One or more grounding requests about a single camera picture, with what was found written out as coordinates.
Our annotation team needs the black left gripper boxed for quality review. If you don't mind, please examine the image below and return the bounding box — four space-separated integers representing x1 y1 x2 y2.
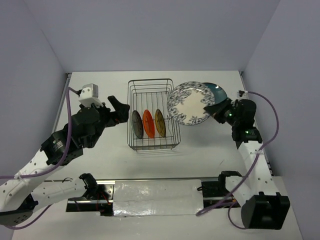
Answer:
80 95 130 149

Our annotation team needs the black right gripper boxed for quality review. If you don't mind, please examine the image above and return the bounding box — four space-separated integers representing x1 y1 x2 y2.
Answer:
203 97 240 127

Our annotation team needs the dark teal blossom plate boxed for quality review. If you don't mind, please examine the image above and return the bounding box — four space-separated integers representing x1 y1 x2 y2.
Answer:
203 82 228 105

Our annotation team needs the blue floral white plate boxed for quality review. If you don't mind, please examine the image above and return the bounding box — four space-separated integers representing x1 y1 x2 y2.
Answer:
166 81 216 126

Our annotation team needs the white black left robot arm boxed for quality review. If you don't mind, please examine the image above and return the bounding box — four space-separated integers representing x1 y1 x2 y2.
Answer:
0 95 130 228

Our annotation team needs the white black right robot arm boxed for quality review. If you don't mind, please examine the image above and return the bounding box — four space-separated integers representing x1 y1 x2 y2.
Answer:
204 98 290 230

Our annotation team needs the light green small plate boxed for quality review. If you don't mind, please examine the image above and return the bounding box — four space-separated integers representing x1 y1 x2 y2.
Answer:
131 110 144 139

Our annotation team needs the orange red plate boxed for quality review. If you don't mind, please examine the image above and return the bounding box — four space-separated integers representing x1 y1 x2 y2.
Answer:
142 109 155 138

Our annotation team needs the yellow rimmed patterned plate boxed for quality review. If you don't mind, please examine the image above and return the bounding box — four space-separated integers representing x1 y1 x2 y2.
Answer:
154 109 166 138

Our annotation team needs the silver foil tape panel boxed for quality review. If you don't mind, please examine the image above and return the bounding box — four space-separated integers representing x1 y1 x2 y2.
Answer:
112 179 204 217

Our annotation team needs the grey wire dish rack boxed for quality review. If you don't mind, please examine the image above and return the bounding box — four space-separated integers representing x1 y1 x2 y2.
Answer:
127 78 181 151

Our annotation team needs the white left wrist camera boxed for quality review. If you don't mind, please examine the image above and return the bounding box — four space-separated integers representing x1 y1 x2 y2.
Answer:
78 83 103 108

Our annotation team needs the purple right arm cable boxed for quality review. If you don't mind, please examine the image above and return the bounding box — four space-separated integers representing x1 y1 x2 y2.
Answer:
196 91 280 230

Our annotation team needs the aluminium table edge rail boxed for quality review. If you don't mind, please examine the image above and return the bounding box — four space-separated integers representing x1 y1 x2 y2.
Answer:
51 72 72 133

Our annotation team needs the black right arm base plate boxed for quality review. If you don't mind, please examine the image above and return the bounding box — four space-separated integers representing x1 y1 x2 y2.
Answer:
201 181 224 199

